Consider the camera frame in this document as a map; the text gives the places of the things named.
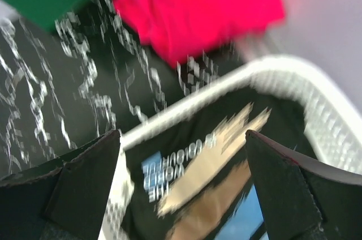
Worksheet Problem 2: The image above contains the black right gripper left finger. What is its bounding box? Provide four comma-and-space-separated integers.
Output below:
1, 130, 120, 239

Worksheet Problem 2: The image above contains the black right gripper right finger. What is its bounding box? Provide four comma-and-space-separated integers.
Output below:
245, 130, 361, 239

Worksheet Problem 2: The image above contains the white plastic basket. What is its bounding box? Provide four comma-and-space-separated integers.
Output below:
97, 55, 362, 240

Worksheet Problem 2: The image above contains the black marble pattern mat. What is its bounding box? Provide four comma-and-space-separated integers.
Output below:
1, 0, 242, 177

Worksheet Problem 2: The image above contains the black printed t-shirt in basket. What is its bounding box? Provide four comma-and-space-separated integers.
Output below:
121, 87, 314, 239

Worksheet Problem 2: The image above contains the pink folded t-shirt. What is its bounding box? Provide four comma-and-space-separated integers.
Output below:
113, 0, 285, 67

